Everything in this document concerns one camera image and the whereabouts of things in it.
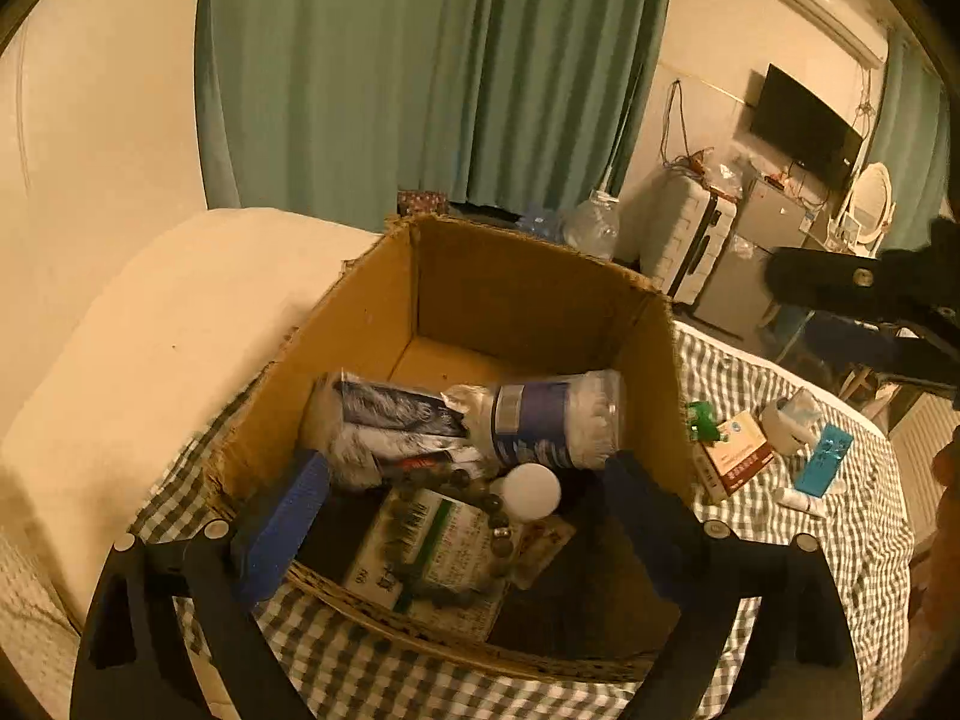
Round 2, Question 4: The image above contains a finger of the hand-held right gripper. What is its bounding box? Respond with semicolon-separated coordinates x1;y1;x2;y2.
763;217;960;317
807;311;960;392

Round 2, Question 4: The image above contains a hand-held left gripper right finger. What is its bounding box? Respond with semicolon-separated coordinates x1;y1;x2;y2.
600;454;863;720

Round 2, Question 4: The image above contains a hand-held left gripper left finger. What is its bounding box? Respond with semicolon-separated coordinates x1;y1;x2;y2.
71;450;335;720

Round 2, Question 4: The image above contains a white plastic bottle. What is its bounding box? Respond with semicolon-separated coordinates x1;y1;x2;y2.
500;463;563;521

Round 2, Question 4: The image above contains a white green-striped medicine box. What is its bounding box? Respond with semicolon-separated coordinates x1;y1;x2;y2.
341;487;511;643

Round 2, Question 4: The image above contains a cotton swab jar blue label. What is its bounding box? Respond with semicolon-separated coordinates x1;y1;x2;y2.
442;370;628;472

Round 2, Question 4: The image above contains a dark bead bracelet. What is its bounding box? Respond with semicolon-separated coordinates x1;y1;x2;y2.
379;465;518;605

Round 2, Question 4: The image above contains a silver cotton pad package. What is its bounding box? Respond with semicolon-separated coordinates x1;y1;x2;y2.
300;371;496;493

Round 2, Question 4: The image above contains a brown cardboard box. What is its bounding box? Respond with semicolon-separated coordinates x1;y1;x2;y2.
202;211;706;683

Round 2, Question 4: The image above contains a checked cloth covered desktop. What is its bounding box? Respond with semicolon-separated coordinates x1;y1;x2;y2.
127;319;917;720

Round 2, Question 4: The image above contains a grey mini fridge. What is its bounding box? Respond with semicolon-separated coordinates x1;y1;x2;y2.
694;180;815;338

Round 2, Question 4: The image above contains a round white vanity mirror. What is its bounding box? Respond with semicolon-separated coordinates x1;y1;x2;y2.
844;163;898;257

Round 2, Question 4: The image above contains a white bandage roll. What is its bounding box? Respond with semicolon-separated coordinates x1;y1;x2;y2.
760;388;827;456

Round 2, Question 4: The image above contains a brown and white medicine box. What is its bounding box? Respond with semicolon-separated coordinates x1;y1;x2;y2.
694;412;777;505

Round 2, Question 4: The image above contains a green snack packet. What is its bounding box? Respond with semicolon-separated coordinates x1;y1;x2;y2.
686;401;722;442

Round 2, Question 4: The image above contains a teal flat packet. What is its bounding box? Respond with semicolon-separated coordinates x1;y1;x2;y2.
795;424;857;497

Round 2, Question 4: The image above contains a white radiator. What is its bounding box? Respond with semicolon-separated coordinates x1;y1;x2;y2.
889;390;960;520

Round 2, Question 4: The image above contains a white suitcase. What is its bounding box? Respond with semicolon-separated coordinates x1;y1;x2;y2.
641;169;740;305

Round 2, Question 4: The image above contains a small white tube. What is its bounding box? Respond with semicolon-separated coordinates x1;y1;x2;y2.
775;486;827;518

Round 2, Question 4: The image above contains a narrow green curtain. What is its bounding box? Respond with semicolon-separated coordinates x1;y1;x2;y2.
870;30;950;250

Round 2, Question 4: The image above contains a cream cushion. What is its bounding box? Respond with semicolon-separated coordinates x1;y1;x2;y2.
0;206;385;631

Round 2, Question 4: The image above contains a clear water bottle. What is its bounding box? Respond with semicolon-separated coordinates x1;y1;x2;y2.
562;191;623;260

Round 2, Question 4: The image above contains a white air conditioner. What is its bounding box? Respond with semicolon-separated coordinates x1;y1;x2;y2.
754;0;887;68

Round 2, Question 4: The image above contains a small patterned box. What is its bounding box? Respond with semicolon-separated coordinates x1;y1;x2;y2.
397;189;449;218

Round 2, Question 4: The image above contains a wide green curtain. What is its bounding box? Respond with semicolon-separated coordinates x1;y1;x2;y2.
193;0;677;224

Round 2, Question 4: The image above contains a black wall television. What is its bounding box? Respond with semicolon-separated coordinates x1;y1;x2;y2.
750;64;865;189

